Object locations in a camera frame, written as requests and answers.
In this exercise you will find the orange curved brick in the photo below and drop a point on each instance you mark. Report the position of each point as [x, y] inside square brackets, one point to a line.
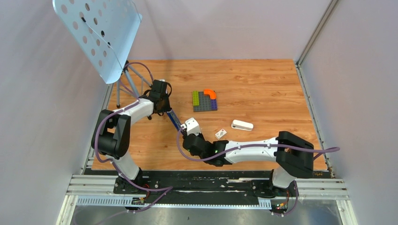
[210, 93]

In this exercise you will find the blue black stapler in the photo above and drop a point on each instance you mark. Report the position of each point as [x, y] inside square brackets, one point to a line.
[174, 119]

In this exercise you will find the blue building brick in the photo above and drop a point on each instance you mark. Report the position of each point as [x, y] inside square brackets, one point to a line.
[214, 105]

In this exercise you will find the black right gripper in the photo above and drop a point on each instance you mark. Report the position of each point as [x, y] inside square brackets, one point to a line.
[201, 136]

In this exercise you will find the light blue music stand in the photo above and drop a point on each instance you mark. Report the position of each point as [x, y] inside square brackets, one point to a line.
[105, 31]

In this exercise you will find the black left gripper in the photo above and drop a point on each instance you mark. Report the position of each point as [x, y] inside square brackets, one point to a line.
[167, 107]

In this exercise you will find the white staple box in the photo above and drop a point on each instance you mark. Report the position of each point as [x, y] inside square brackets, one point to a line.
[220, 134]

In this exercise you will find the white stapler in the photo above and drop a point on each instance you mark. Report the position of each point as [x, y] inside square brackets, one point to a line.
[242, 125]

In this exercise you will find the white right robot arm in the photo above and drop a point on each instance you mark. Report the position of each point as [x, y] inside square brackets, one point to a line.
[293, 154]

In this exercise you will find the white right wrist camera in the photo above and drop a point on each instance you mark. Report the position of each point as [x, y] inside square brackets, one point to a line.
[191, 126]

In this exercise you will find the green building brick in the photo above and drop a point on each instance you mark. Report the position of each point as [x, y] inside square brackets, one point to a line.
[195, 98]

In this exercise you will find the grey building baseplate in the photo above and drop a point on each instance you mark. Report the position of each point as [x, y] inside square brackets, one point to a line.
[204, 103]

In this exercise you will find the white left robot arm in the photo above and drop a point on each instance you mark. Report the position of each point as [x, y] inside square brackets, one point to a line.
[111, 138]

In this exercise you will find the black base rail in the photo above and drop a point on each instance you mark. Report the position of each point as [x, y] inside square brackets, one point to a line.
[202, 189]

